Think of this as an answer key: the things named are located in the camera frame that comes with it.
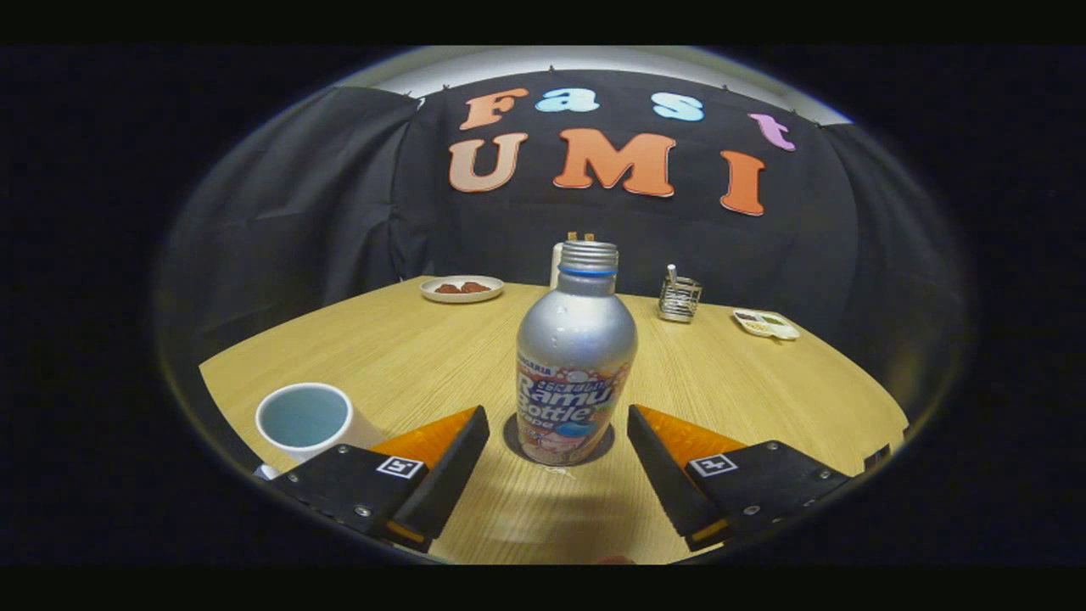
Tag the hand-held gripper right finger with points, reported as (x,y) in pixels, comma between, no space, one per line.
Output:
(668,485)

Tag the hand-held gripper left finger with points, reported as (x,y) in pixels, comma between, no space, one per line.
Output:
(454,484)

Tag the dark brown round coaster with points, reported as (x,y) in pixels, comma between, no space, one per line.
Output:
(512,437)

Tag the silver juice bottle printed label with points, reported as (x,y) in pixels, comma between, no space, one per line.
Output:
(577,356)

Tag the white cup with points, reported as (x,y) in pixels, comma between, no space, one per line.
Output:
(301,416)

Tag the wooden table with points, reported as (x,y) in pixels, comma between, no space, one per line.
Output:
(407,356)

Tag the white divided tray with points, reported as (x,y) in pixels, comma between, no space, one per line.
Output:
(766,324)

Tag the round plate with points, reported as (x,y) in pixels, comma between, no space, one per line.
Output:
(461,295)

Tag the white toaster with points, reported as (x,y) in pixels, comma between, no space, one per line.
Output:
(556,267)

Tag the black backdrop cloth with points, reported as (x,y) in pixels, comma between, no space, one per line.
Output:
(339,187)

